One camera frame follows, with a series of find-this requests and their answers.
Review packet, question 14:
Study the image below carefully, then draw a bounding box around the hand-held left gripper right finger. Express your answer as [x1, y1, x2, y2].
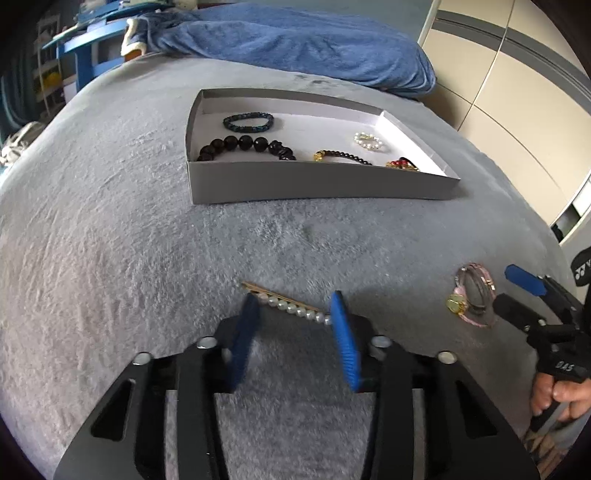
[330, 291, 541, 480]

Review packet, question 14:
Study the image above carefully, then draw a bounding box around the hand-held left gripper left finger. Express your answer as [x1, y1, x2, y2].
[53, 292, 262, 480]

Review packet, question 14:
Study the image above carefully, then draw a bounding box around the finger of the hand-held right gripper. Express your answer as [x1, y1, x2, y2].
[493, 295, 578, 343]
[505, 264, 585, 320]

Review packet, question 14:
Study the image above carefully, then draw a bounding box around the pink bead bracelet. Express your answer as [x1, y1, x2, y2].
[454, 264, 498, 328]

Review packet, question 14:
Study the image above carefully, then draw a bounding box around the pearl hair clip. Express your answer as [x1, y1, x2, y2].
[241, 281, 334, 326]

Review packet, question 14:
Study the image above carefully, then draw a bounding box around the grey cardboard box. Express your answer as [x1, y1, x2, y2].
[186, 89, 461, 205]

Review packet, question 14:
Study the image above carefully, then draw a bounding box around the red bead ornament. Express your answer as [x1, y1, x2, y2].
[385, 157, 421, 173]

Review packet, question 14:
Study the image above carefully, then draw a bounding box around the dark purple bead bracelet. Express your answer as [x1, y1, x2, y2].
[314, 148, 374, 167]

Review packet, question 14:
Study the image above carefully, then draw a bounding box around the pearl ring hair tie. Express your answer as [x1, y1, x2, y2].
[354, 132, 386, 152]

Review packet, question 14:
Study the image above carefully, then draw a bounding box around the black bead bracelet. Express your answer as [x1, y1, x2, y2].
[197, 135, 297, 162]

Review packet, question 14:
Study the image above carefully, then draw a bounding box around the blue bead bracelet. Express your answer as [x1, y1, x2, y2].
[222, 113, 274, 134]

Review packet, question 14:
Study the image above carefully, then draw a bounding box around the person's right hand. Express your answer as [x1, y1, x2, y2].
[530, 369, 591, 423]

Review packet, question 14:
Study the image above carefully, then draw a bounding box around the black bag with white logo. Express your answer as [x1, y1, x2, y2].
[566, 247, 591, 305]

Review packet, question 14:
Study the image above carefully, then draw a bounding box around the brown patterned cloth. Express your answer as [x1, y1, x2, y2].
[522, 415, 578, 480]

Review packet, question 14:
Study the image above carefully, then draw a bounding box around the beige wardrobe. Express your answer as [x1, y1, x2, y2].
[418, 0, 591, 227]

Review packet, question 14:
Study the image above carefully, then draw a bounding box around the white cloth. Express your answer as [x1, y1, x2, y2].
[0, 121, 44, 167]

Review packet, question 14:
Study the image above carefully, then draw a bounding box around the blue blanket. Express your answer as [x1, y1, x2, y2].
[122, 4, 437, 97]

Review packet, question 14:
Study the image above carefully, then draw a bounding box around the blue desk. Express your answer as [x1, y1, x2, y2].
[41, 0, 176, 91]

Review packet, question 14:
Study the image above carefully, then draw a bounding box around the teal curtain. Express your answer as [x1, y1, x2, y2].
[0, 46, 38, 139]

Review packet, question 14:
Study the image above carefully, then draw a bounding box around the white shelf rack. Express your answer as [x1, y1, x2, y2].
[32, 18, 65, 116]

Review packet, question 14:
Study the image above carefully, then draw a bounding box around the white furniture frame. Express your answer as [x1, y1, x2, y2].
[549, 175, 591, 243]

